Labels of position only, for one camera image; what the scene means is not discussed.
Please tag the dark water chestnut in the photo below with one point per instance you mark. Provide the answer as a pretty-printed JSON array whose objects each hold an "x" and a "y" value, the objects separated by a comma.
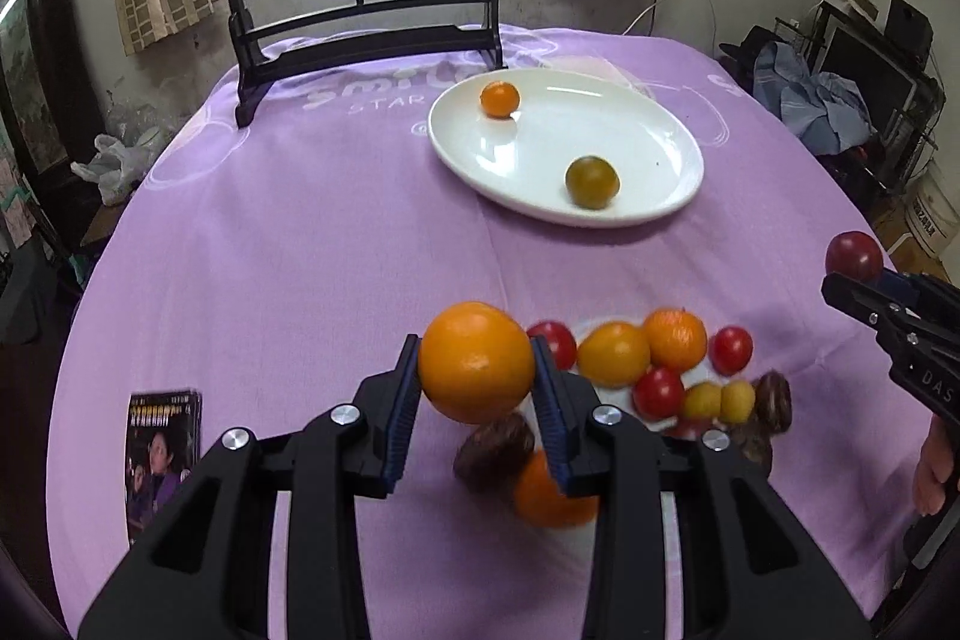
[
  {"x": 774, "y": 403},
  {"x": 494, "y": 455}
]

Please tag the black metal rack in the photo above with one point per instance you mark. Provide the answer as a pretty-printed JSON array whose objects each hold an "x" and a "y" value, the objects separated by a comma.
[{"x": 889, "y": 65}]

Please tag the large mandarin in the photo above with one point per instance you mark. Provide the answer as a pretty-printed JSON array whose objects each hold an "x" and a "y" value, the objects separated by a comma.
[{"x": 537, "y": 499}]

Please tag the orange kumquat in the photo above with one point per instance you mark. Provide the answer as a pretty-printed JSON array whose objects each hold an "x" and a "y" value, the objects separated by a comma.
[{"x": 499, "y": 99}]

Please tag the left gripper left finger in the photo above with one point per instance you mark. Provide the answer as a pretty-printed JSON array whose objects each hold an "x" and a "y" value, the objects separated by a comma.
[{"x": 201, "y": 567}]

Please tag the small mandarin back right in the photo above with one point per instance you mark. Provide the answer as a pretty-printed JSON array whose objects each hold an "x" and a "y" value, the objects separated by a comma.
[{"x": 678, "y": 339}]

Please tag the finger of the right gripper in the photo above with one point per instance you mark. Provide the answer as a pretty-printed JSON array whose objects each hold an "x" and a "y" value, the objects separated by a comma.
[
  {"x": 895, "y": 286},
  {"x": 862, "y": 302}
]

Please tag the purple tablecloth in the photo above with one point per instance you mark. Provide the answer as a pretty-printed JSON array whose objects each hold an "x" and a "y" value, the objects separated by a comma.
[{"x": 271, "y": 268}]

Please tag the white oval plate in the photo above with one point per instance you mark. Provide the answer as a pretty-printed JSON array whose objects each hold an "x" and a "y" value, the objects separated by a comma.
[{"x": 521, "y": 162}]

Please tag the cherry tomato front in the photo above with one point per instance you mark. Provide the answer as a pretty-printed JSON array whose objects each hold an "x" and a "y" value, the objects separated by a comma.
[{"x": 688, "y": 429}]

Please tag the right human hand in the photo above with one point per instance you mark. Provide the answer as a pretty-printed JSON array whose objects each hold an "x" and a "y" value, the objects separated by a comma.
[{"x": 934, "y": 467}]

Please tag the small dark red plum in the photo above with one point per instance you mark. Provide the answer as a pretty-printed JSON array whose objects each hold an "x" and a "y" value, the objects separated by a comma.
[{"x": 856, "y": 255}]

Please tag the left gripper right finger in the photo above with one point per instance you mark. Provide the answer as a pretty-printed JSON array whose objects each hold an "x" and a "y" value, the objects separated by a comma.
[{"x": 748, "y": 569}]

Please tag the blue clothes pile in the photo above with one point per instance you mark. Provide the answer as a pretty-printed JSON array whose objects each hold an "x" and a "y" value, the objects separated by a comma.
[{"x": 825, "y": 112}]

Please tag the orange round fruit front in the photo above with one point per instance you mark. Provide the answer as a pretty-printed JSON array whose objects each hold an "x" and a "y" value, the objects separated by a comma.
[{"x": 475, "y": 363}]

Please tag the dark wooden cabinet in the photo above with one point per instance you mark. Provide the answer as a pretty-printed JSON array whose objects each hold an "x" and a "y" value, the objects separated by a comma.
[{"x": 52, "y": 111}]

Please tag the black smartphone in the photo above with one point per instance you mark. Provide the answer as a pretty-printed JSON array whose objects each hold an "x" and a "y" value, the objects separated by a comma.
[{"x": 162, "y": 445}]

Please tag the white bucket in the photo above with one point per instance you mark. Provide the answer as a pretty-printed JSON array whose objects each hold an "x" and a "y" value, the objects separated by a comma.
[{"x": 931, "y": 209}]

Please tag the cherry tomato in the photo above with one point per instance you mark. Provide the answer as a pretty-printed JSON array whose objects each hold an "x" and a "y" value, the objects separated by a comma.
[
  {"x": 563, "y": 347},
  {"x": 688, "y": 429},
  {"x": 659, "y": 394},
  {"x": 730, "y": 350}
]

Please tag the yellow orange round fruit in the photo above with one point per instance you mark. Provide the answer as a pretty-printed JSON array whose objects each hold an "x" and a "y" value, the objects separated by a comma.
[{"x": 614, "y": 355}]

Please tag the white plastic bag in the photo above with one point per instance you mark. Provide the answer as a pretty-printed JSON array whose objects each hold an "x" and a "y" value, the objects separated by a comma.
[{"x": 123, "y": 154}]

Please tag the greenish yellow round fruit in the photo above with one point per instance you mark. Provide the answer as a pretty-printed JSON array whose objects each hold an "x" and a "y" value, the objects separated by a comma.
[{"x": 592, "y": 183}]

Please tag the large dark plum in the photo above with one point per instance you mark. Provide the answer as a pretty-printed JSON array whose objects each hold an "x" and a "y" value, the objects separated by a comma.
[{"x": 755, "y": 444}]

